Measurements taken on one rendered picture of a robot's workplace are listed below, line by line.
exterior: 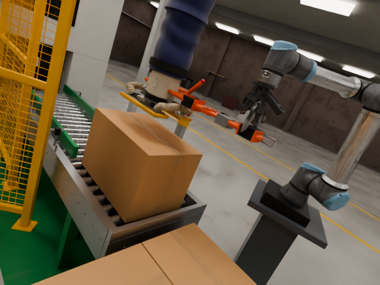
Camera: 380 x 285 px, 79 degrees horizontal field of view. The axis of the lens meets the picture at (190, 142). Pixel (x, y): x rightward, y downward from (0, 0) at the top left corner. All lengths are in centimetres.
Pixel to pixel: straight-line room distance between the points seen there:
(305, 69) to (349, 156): 66
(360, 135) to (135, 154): 117
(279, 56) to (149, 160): 70
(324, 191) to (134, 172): 111
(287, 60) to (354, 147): 73
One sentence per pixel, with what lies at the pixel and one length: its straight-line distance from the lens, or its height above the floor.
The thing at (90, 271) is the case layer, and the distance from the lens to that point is 109.
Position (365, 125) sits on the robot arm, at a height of 144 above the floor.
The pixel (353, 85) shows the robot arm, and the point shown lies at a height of 160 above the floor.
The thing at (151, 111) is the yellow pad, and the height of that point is 111.
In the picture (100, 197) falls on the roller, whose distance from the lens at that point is 143.
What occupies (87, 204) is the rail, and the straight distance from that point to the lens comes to 131.
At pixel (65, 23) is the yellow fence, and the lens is 147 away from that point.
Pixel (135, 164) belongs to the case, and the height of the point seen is 86.
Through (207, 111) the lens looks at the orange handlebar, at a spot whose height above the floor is 123.
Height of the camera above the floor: 138
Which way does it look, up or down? 17 degrees down
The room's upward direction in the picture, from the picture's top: 22 degrees clockwise
